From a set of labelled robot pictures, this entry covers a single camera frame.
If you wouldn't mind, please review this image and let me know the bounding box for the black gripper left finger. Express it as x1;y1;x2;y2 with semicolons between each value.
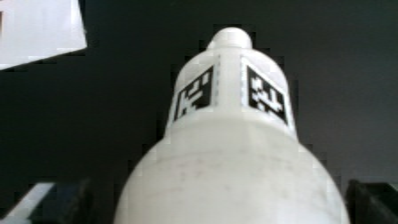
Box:
0;179;94;224

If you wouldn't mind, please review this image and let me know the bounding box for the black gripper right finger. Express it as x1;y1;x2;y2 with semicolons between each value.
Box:
347;180;398;224

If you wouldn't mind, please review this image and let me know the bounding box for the white lamp bulb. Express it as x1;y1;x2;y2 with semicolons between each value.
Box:
112;27;350;224

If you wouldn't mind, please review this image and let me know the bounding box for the white lamp base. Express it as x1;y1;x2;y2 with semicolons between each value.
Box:
0;0;87;70

